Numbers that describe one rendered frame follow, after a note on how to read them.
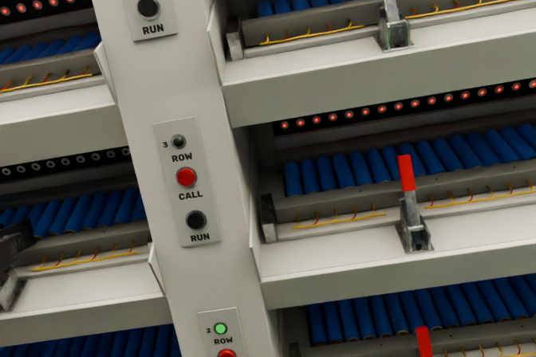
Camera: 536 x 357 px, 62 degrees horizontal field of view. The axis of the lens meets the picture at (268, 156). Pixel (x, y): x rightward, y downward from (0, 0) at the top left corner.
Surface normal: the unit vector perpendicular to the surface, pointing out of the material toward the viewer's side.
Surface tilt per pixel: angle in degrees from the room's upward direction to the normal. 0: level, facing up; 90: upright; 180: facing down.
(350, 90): 111
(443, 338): 21
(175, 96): 90
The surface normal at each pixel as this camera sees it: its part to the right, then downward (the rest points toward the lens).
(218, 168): -0.03, 0.24
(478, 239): -0.17, -0.80
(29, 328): 0.04, 0.57
